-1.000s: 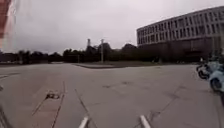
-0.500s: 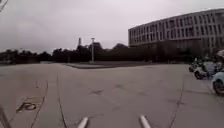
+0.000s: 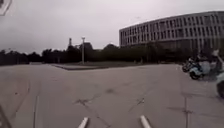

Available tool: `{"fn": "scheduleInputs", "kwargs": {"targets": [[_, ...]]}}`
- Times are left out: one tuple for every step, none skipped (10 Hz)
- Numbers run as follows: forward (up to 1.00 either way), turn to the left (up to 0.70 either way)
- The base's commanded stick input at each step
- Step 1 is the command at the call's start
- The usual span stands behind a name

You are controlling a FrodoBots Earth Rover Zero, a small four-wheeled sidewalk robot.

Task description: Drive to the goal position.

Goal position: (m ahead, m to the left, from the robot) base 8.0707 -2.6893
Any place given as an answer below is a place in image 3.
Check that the vehicle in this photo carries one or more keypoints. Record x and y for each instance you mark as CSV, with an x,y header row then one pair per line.
x,y
220,86

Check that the grey curved building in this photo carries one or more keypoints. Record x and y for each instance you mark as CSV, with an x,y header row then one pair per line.
x,y
173,31

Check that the pale light pole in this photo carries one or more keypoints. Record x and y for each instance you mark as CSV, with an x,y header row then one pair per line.
x,y
83,51

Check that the grey paved ground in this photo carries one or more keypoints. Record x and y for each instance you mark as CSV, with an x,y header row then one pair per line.
x,y
110,96

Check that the row of trees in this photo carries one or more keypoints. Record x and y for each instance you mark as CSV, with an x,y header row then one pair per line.
x,y
50,56

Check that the robot's own part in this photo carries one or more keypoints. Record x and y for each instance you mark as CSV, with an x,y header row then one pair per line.
x,y
83,122
145,122

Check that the dark scooter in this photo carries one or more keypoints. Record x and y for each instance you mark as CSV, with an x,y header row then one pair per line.
x,y
186,66

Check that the low planted bed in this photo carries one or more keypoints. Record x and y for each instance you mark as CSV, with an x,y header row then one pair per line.
x,y
90,65

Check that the white scooter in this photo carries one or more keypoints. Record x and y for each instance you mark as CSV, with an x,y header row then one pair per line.
x,y
201,69

